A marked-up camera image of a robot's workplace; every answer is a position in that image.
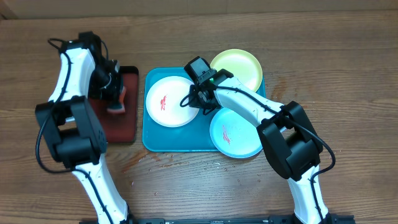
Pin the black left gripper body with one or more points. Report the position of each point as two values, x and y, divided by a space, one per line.
102 84

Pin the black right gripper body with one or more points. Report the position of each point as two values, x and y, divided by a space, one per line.
198 101

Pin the white plate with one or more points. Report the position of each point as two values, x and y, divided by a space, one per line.
163 102

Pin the yellow plate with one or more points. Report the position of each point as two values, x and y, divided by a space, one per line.
242 64

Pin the light blue plate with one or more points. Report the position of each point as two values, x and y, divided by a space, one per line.
233 136

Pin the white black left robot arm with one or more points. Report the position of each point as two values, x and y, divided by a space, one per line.
71 129

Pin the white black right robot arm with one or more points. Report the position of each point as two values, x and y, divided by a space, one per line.
289 141

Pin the teal plastic tray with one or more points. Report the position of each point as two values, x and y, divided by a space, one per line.
192 137

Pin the black red rectangular tray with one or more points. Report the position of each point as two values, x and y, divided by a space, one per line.
121 128

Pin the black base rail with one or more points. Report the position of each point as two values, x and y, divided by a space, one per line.
273 219

